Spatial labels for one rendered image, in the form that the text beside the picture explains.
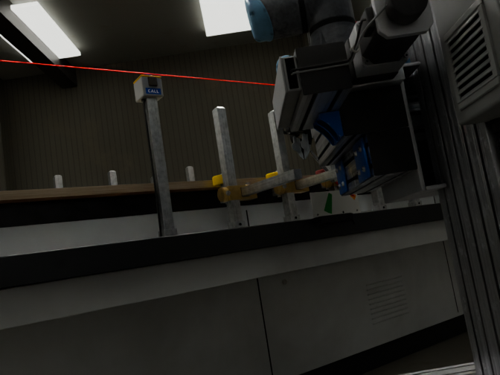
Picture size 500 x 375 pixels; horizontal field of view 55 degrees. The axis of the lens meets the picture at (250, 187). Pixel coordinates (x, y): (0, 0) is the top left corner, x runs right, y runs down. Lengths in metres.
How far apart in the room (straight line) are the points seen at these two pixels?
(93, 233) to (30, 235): 0.19
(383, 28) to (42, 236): 1.20
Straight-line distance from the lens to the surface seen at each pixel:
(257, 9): 1.27
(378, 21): 0.81
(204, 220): 1.84
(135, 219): 1.72
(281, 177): 1.50
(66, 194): 1.61
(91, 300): 1.45
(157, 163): 1.55
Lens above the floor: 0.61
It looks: 7 degrees up
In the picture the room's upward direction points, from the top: 9 degrees counter-clockwise
